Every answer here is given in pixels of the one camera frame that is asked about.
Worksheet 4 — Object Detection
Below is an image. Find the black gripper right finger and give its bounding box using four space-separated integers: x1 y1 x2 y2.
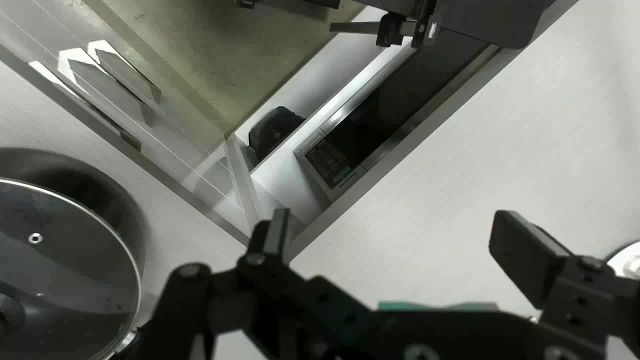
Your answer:
489 211 573 308

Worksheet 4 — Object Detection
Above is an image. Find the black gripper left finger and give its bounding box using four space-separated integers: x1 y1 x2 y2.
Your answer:
243 208 290 267

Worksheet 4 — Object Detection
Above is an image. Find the glass pot lid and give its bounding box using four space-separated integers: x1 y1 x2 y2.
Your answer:
0 178 142 360

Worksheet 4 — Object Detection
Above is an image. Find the black cooking pot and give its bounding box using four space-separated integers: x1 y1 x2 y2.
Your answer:
0 146 150 360

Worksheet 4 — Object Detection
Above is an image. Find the small black trash bin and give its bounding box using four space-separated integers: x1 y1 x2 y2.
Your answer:
249 107 305 163

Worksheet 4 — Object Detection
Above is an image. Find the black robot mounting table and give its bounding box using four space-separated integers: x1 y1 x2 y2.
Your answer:
238 0 580 50

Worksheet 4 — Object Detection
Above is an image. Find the silver cabinet drawer handle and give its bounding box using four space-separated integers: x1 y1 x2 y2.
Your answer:
58 41 163 105

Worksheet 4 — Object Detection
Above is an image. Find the orange-handled clamp near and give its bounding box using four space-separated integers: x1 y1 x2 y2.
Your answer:
330 12 441 48

